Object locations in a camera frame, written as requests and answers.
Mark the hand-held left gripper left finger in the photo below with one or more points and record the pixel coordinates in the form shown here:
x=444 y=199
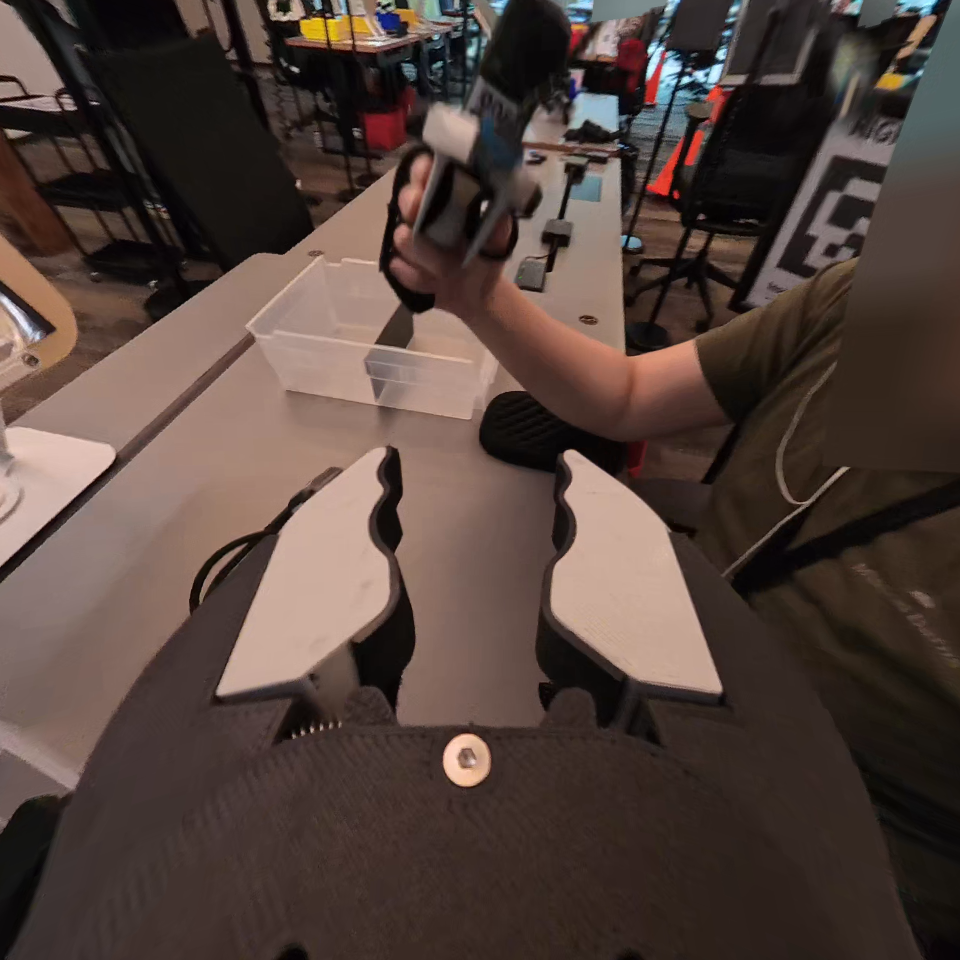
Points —
x=315 y=592

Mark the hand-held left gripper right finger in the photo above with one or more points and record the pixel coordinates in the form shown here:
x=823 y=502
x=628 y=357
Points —
x=630 y=600

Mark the clear plastic bin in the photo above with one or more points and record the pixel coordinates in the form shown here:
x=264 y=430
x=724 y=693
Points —
x=330 y=352

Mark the person's right forearm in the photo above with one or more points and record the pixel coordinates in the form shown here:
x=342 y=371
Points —
x=585 y=360

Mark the person's right hand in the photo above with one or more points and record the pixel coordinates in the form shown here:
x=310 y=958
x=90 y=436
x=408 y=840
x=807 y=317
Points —
x=450 y=281

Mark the red box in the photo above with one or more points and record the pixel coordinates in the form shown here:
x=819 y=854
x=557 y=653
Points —
x=386 y=127

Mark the small black adapter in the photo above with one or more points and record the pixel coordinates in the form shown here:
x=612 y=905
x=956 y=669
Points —
x=531 y=275
x=558 y=232

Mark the black textured pad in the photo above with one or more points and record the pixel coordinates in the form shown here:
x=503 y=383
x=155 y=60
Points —
x=540 y=431

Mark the orange traffic cone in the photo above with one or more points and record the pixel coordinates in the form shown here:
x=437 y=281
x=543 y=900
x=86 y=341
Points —
x=675 y=172

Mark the yellow storage bin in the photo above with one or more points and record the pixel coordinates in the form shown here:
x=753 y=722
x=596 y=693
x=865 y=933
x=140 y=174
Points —
x=322 y=30

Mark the black office chair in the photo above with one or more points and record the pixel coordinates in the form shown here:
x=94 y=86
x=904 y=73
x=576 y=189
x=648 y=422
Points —
x=720 y=172

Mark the black partition panel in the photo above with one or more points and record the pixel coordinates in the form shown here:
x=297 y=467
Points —
x=202 y=150

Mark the black white marker board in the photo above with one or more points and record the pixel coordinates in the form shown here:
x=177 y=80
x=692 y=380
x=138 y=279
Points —
x=825 y=217

